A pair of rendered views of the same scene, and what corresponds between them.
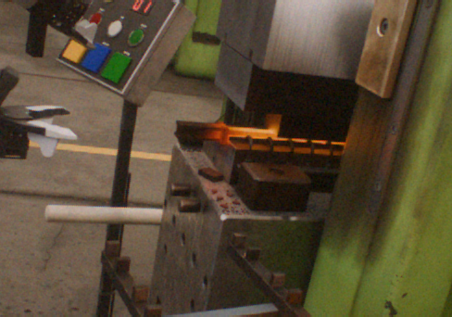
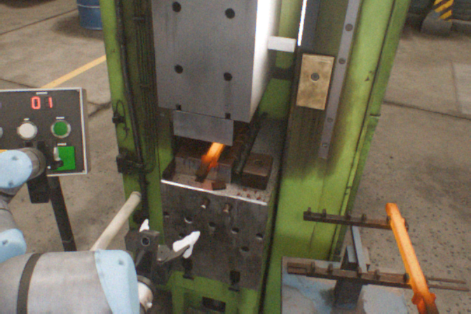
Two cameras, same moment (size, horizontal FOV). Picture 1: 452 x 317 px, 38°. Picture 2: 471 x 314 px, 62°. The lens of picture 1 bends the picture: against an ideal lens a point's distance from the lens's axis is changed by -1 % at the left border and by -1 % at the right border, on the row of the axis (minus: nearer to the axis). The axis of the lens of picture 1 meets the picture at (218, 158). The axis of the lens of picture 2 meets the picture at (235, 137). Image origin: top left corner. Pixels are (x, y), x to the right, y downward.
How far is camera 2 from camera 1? 1.10 m
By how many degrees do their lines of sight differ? 51
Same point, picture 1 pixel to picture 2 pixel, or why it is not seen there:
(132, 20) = (43, 118)
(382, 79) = (322, 101)
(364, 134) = (305, 125)
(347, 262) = (311, 180)
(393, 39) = (326, 83)
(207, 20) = not seen: outside the picture
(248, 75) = (230, 127)
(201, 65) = not seen: outside the picture
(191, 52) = not seen: outside the picture
